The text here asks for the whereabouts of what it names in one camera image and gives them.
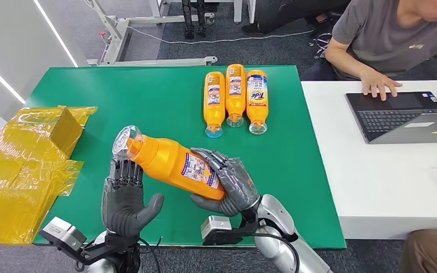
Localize white table frame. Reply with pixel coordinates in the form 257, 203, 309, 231
150, 0, 256, 24

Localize grey metal gantry frame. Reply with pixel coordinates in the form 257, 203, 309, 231
84, 0, 219, 68

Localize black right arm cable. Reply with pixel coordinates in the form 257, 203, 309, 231
254, 233, 302, 273

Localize green table mat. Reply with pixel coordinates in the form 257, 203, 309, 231
24, 65, 348, 250

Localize white floor cable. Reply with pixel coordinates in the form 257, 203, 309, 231
127, 25, 314, 45

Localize white desk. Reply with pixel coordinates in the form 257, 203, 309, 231
301, 80, 437, 240

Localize person's right hand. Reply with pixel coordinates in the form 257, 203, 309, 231
360, 69, 403, 102

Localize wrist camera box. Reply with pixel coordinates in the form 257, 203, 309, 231
38, 216, 87, 254
200, 215, 242, 246

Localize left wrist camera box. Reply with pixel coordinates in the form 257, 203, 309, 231
38, 216, 87, 254

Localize black robot legs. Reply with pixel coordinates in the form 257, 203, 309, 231
180, 0, 207, 40

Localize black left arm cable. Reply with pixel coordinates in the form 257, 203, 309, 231
138, 235, 163, 273

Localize orange detergent bottle blue cap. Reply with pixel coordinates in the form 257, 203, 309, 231
203, 71, 226, 139

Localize orange detergent bottle clear cap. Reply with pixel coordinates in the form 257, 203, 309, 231
112, 125, 227, 201
225, 63, 247, 128

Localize person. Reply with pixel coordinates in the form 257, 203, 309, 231
301, 0, 437, 113

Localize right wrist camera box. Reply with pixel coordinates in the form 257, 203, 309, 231
200, 215, 242, 246

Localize yellow film-wrapped cardboard box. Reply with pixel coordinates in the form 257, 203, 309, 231
0, 106, 98, 246

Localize person's knee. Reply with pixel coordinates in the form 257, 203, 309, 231
400, 230, 437, 273

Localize dark grey laptop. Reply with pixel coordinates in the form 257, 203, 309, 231
345, 91, 437, 145

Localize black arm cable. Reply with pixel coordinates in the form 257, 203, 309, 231
254, 233, 302, 273
138, 235, 163, 273

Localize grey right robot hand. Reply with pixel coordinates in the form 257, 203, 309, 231
190, 147, 261, 217

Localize orange bottle Tide label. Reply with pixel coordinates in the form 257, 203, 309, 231
246, 69, 269, 135

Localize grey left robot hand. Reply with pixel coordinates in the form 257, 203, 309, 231
101, 158, 165, 238

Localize chrome chair base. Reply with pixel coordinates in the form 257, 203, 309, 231
308, 32, 334, 59

